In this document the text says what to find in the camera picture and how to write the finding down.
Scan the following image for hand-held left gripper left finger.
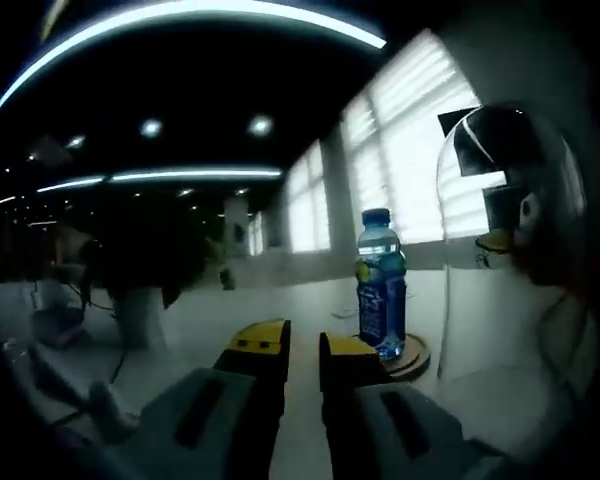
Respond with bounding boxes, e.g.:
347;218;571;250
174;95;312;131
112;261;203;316
139;318;292;480

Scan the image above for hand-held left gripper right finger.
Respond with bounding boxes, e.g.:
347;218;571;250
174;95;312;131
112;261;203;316
318;332;506;480

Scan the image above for clear glass dome cover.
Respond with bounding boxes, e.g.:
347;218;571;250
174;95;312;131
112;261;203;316
435;101;590;382

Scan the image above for blue drink bottle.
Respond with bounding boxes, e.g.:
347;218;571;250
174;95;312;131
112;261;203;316
354;208;410;363

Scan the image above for small dark monitor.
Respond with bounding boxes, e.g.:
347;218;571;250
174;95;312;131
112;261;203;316
481;183;527;237

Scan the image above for round wooden base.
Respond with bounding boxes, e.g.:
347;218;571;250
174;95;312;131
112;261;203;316
378;333;432;382

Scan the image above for large black monitor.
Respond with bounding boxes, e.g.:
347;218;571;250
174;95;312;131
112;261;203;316
436;106;512;177

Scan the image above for white plant pot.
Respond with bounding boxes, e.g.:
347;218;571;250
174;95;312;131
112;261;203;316
111;286;170;350

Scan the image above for window with white blinds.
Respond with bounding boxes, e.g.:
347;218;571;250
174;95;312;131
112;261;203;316
283;28;507;255

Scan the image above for leafy potted plant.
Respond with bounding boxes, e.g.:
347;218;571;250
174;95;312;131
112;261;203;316
78;208;217;307

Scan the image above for purple object on table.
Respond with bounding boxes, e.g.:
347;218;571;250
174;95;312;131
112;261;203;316
33;306;85;350

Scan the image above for straight ceiling light strip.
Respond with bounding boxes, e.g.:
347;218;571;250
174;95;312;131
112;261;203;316
36;167;285;195

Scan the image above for round ceiling spot light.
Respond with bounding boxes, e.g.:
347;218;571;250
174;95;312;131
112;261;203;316
247;113;275;137
139;117;165;140

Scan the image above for curved ceiling light strip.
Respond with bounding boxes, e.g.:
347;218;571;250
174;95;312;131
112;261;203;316
0;0;389;119

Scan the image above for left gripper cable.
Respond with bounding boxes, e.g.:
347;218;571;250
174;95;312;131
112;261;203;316
38;343;131;444

